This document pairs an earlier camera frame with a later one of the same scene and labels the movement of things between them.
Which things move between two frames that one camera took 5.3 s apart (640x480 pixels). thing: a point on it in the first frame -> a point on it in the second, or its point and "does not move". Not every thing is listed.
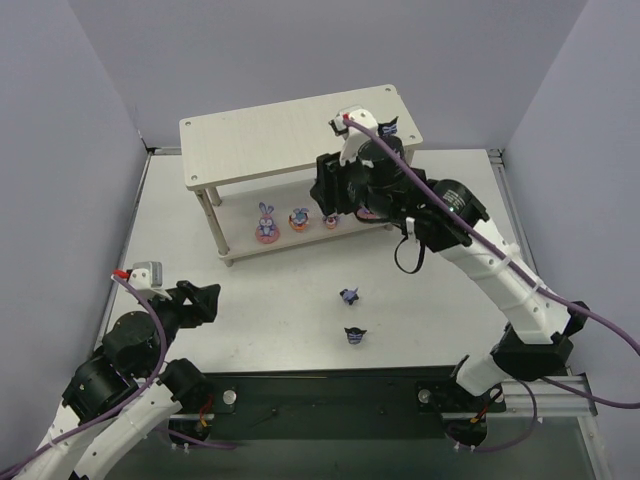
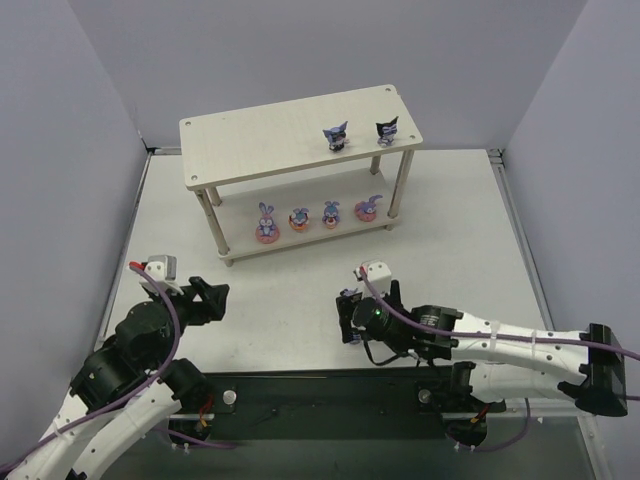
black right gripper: [329, 182] -> [345, 316]
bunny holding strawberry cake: [330, 220] does not move
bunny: [365, 213] does not move
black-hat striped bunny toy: [388, 128] does not move
